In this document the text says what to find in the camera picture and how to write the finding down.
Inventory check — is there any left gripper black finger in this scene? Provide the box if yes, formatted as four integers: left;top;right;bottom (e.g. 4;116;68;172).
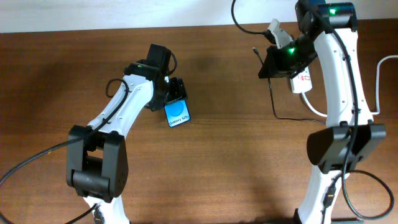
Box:
169;77;183;93
165;85;187;105

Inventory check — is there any black charger cable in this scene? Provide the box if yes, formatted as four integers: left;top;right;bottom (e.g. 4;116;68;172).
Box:
252;47;327;124

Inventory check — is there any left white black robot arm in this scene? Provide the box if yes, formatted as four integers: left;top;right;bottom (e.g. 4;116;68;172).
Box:
66;44;187;223

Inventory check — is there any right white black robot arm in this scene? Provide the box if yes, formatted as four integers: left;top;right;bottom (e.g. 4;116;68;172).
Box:
258;1;386;223

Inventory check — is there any white power strip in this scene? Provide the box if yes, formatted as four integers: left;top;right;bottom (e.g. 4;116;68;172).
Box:
290;67;312;94

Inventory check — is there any white power strip cord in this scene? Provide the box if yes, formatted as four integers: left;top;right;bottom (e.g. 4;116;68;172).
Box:
300;55;398;118

